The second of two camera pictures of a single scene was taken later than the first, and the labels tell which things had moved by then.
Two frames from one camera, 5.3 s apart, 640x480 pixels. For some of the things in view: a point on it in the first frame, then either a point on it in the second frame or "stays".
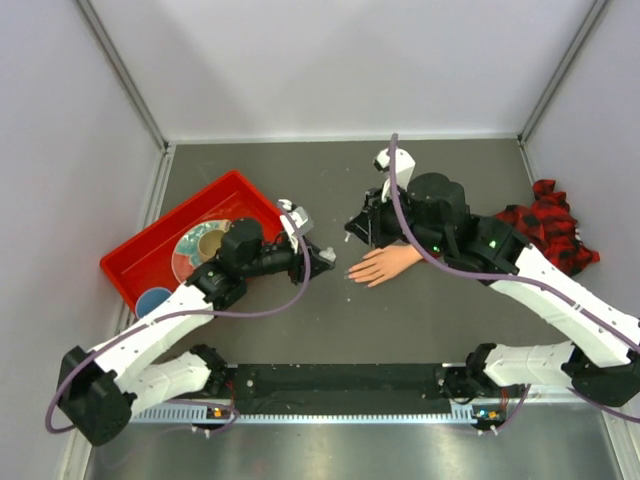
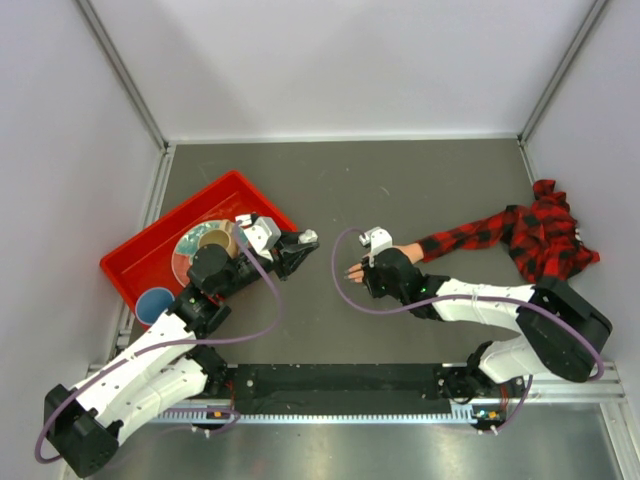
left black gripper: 317,264 -> 289,253
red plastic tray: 146,261 stays
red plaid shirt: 550,229 stays
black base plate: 337,389 stays
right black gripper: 369,225 -> 370,279
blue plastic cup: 149,298 stays
